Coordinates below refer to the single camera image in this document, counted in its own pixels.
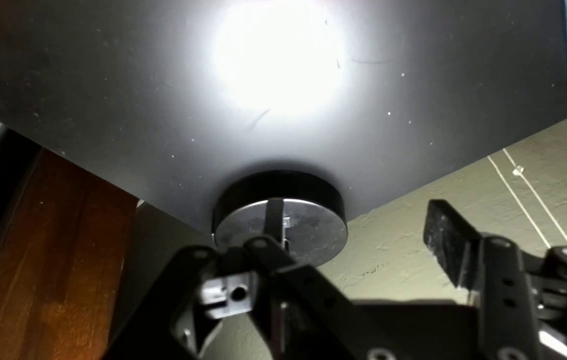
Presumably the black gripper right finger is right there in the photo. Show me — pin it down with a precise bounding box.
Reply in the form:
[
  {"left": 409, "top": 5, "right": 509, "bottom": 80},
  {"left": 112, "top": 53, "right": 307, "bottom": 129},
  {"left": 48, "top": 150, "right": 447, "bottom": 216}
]
[{"left": 421, "top": 197, "right": 567, "bottom": 360}]

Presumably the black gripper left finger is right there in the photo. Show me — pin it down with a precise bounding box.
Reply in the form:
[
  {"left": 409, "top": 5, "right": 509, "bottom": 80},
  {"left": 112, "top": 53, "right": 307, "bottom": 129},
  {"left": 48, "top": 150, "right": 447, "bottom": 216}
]
[{"left": 106, "top": 231, "right": 399, "bottom": 360}]

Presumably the white shade table lamp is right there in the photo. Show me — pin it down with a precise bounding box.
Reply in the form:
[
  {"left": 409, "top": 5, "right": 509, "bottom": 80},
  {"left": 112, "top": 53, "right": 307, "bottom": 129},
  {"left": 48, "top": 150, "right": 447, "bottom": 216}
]
[{"left": 209, "top": 167, "right": 349, "bottom": 268}]

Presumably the black side table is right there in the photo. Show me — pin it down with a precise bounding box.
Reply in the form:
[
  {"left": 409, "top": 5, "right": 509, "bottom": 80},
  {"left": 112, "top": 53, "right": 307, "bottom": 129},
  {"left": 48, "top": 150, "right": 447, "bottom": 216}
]
[{"left": 0, "top": 0, "right": 567, "bottom": 231}]

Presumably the white window blind cord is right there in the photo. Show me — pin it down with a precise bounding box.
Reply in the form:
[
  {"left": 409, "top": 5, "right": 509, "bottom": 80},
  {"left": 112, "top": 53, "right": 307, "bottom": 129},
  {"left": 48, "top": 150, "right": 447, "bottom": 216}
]
[{"left": 485, "top": 147, "right": 567, "bottom": 250}]

